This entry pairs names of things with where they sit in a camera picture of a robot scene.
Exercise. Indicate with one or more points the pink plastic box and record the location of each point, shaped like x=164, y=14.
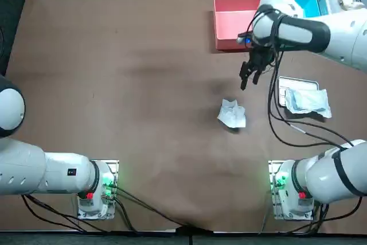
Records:
x=232, y=27

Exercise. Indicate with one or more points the grey metal tray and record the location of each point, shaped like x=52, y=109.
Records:
x=298, y=82

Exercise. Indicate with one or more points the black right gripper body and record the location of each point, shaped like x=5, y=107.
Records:
x=261, y=57

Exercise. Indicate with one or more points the plastic-wrapped blue new mask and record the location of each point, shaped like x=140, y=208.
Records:
x=308, y=101

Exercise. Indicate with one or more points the white used mask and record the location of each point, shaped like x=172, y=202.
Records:
x=232, y=114

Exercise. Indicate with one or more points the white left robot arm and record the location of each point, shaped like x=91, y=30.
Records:
x=57, y=176

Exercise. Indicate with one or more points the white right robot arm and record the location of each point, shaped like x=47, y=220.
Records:
x=344, y=35

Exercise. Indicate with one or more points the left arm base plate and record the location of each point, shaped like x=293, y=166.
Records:
x=113, y=166

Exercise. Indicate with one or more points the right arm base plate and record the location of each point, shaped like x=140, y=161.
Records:
x=272, y=167

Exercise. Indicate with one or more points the blue plastic box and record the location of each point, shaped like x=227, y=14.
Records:
x=311, y=5

